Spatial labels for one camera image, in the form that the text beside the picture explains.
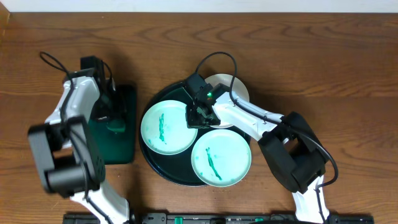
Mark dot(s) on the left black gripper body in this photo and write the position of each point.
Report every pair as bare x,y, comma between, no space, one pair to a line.
104,112

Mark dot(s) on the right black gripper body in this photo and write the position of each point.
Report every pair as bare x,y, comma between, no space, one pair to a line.
195,120

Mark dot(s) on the green sponge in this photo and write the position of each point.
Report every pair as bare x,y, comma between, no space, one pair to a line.
116,125

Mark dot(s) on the pale green plate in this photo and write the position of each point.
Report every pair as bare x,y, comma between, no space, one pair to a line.
164,128
221,158

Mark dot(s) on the white plate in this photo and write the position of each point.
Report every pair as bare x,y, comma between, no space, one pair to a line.
238,87

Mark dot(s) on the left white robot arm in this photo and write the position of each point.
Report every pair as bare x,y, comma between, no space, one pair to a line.
66,156

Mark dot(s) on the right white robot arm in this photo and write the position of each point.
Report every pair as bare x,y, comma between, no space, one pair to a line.
292,151

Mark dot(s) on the rectangular dark green tray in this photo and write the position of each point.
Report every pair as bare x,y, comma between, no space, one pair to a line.
117,148

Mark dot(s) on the round dark green tray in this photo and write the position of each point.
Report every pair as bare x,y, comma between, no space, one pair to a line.
177,168

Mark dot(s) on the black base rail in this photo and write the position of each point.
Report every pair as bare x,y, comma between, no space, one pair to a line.
163,218

